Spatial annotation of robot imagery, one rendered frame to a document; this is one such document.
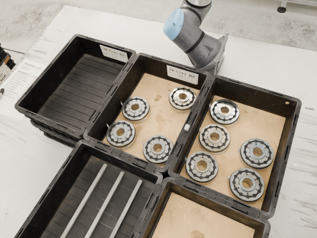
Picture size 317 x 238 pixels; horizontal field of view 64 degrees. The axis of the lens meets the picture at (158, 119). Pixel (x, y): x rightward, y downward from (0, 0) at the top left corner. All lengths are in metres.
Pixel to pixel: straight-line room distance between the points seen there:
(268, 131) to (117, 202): 0.56
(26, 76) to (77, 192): 0.75
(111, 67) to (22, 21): 2.09
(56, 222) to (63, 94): 0.49
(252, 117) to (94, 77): 0.65
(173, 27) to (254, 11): 1.74
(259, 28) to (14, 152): 2.14
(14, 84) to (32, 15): 1.77
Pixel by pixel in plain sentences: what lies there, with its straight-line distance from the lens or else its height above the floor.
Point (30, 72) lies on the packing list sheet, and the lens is 1.47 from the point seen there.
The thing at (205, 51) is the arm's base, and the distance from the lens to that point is 1.11.
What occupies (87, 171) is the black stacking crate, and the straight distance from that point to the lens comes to 0.92.
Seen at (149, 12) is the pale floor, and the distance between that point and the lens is 2.74.
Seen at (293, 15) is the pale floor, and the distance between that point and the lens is 2.79.
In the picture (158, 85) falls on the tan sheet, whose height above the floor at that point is 0.83.
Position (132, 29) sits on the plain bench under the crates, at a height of 0.70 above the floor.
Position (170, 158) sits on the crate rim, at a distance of 0.77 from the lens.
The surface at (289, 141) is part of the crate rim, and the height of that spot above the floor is 0.93.
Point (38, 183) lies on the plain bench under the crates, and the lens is 1.13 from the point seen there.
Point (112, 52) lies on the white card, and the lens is 1.09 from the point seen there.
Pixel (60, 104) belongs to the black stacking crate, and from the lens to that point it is 1.09.
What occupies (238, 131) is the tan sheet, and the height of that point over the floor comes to 0.83.
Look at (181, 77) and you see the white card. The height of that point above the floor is 0.88.
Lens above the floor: 1.64
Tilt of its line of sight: 60 degrees down
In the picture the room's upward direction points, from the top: 10 degrees counter-clockwise
